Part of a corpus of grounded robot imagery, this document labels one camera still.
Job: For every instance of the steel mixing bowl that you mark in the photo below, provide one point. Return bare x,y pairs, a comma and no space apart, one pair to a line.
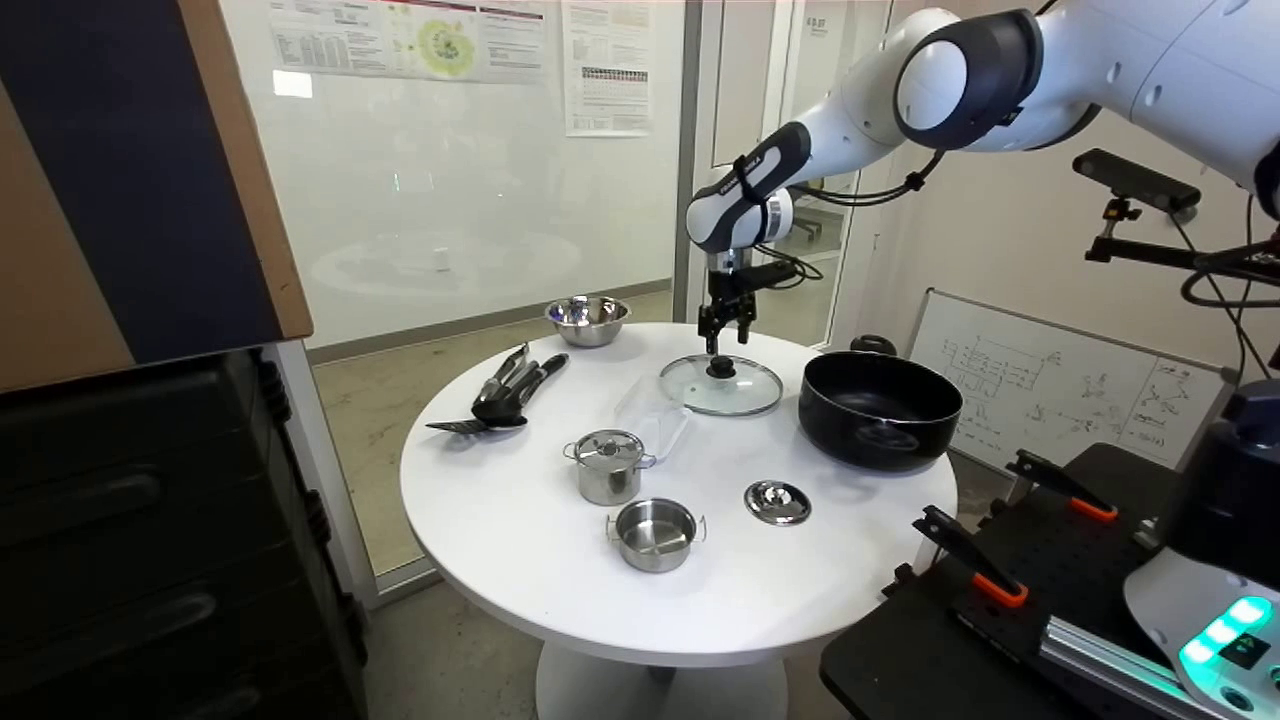
585,321

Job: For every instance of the small tall steel pot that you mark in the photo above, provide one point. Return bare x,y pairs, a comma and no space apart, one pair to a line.
610,470

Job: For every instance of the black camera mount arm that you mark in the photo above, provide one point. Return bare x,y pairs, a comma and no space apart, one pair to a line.
1175,254

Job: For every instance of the whiteboard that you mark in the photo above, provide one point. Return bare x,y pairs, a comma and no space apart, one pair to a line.
1053,387

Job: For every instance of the poster with green circle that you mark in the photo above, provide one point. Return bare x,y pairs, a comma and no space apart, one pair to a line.
453,42

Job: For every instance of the small steel lid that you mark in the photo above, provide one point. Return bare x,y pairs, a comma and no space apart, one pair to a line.
776,501

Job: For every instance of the black drawer cabinet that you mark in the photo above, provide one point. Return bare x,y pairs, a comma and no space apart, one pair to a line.
163,562

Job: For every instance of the large black cooking pot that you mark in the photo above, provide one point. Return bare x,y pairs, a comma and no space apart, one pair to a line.
883,424

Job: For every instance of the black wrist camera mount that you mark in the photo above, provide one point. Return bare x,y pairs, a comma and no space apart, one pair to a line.
772,274

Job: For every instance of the aluminium rail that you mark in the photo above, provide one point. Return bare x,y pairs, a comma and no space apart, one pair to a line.
1106,662

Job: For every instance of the black clamp with orange grip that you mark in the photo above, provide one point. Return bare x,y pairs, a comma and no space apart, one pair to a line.
1065,495
982,565

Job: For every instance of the black robot table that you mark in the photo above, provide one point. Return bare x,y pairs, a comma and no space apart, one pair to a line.
907,672

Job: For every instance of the small shallow steel pot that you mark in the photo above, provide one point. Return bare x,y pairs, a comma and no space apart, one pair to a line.
652,536

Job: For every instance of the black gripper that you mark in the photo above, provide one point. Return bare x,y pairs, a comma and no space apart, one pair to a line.
728,296

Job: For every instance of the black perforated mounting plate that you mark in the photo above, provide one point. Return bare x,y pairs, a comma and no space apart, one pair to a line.
1083,565

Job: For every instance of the glass lid with black knob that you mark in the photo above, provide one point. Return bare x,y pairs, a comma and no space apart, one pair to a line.
744,394

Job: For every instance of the white text poster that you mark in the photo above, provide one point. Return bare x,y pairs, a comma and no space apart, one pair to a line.
610,65

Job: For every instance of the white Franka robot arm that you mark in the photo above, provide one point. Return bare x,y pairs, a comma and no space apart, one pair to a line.
1175,65

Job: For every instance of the black exterior camera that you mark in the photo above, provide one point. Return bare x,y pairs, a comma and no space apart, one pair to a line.
1133,181

